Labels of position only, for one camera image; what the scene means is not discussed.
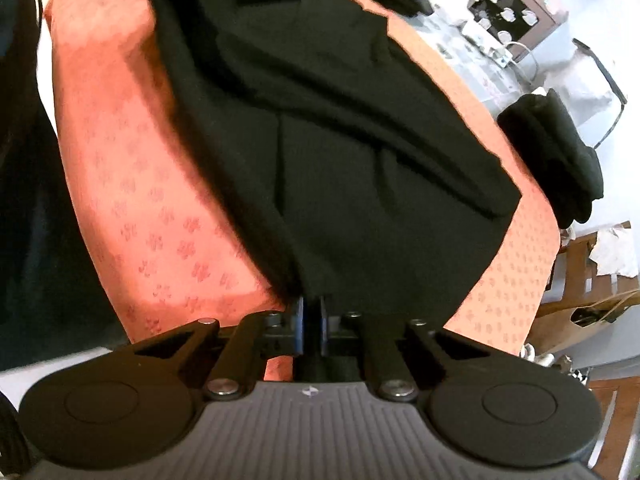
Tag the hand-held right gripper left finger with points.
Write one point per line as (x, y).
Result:
(299, 327)

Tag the white plastic bag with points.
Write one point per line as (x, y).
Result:
(580, 90)

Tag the brown paper bag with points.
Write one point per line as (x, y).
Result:
(590, 320)

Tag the wooden chair with white cloth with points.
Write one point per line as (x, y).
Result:
(610, 385)

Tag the cabinet with white cups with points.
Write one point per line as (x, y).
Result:
(520, 5)

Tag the white cloth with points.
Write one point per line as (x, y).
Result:
(617, 255)

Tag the pile of black clothes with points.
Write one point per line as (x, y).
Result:
(555, 160)

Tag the patterned tablecloth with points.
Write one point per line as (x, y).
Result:
(465, 50)

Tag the orange flower-print mat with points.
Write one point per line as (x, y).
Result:
(150, 210)

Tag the black sweater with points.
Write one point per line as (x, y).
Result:
(325, 135)

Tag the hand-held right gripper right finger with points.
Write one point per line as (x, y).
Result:
(325, 327)

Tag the person's dark clothing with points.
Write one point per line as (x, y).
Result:
(40, 210)

